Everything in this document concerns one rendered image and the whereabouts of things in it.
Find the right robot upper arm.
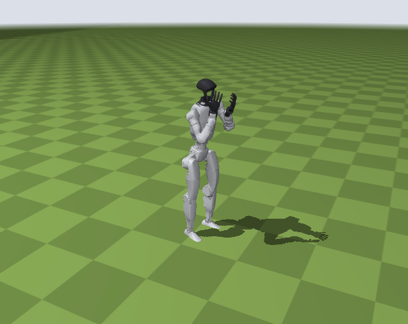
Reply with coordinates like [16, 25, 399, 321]
[186, 108, 208, 144]

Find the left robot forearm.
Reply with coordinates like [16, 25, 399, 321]
[223, 109, 235, 127]

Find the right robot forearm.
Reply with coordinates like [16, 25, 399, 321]
[198, 113, 216, 142]

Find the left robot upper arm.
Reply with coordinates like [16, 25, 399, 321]
[217, 100, 235, 131]

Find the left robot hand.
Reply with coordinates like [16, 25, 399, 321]
[225, 93, 237, 117]

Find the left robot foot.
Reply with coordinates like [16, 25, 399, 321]
[202, 219, 221, 229]

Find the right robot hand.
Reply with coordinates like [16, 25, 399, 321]
[206, 90, 223, 117]

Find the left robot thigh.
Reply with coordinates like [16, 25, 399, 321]
[202, 149, 219, 196]

